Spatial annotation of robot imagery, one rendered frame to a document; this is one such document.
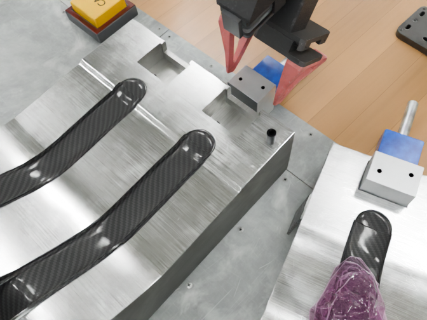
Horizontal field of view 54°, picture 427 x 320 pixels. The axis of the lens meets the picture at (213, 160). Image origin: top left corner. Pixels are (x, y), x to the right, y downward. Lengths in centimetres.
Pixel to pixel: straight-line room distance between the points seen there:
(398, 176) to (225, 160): 18
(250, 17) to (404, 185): 22
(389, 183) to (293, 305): 16
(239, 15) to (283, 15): 7
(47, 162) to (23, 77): 23
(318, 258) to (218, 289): 12
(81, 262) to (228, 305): 17
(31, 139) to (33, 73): 20
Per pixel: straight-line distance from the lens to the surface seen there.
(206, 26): 67
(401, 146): 49
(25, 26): 76
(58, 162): 49
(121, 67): 52
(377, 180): 45
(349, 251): 45
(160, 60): 55
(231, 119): 49
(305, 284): 40
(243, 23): 41
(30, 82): 68
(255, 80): 53
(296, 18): 46
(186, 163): 44
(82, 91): 52
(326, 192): 46
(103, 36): 68
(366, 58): 65
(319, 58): 50
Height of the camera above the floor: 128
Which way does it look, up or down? 63 degrees down
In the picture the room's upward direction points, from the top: 8 degrees counter-clockwise
